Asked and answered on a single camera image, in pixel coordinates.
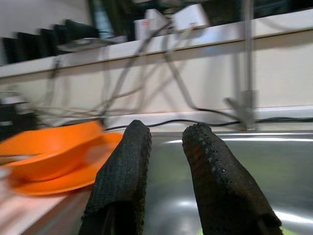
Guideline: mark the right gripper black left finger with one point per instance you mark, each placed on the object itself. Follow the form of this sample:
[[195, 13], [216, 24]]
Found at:
[[122, 176]]

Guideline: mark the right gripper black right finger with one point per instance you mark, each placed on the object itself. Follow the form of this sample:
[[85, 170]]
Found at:
[[215, 176]]

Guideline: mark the orange plastic plate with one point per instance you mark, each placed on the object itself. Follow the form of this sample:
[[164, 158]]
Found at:
[[61, 187]]

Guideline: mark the orange plastic bowl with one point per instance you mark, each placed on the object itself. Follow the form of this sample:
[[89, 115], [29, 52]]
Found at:
[[49, 147]]

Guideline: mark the stainless steel sink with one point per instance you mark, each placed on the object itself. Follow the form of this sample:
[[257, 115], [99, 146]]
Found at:
[[171, 171]]

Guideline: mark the steel faucet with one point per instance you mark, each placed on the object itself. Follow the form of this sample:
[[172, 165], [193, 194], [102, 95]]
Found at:
[[248, 61]]

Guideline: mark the black charger with white label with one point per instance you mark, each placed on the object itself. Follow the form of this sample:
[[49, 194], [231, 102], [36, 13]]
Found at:
[[14, 117]]

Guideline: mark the white box with red label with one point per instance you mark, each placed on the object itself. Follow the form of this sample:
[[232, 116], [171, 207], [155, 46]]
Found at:
[[146, 24]]

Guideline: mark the white power adapter box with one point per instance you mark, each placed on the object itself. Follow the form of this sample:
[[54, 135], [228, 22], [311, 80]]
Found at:
[[190, 17]]

